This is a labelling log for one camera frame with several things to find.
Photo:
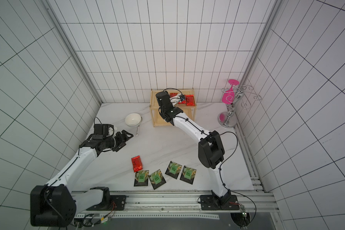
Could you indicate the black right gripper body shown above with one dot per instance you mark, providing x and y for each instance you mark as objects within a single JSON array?
[{"x": 163, "y": 97}]

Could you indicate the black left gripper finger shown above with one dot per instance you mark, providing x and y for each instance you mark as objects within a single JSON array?
[
  {"x": 119, "y": 145},
  {"x": 124, "y": 135}
]

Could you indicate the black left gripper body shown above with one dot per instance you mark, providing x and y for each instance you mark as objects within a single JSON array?
[{"x": 110, "y": 142}]

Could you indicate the red tea bag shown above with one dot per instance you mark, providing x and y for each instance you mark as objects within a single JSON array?
[
  {"x": 182, "y": 99},
  {"x": 137, "y": 164},
  {"x": 173, "y": 94},
  {"x": 190, "y": 100}
]

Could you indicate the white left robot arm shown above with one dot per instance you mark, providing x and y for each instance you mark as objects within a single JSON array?
[{"x": 52, "y": 205}]

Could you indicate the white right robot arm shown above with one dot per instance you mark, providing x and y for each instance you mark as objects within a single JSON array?
[{"x": 210, "y": 148}]

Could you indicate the green tea bag far left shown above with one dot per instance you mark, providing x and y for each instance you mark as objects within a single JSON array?
[{"x": 141, "y": 178}]

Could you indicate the green tea bag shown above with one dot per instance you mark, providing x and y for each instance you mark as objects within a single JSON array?
[
  {"x": 173, "y": 169},
  {"x": 141, "y": 178},
  {"x": 188, "y": 175},
  {"x": 157, "y": 180}
]

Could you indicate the green tea bag far right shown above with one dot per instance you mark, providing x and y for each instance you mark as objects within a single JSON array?
[{"x": 188, "y": 175}]

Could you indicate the white ceramic bowl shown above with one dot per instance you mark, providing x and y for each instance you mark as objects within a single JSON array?
[{"x": 133, "y": 120}]

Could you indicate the pink spatula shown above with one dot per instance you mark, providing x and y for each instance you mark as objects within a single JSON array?
[{"x": 229, "y": 94}]

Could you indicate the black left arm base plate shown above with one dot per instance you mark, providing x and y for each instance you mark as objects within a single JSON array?
[{"x": 112, "y": 203}]

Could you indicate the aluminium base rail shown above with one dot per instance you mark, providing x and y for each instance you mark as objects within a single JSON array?
[{"x": 186, "y": 204}]

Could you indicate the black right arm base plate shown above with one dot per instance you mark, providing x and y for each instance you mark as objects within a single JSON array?
[{"x": 213, "y": 203}]

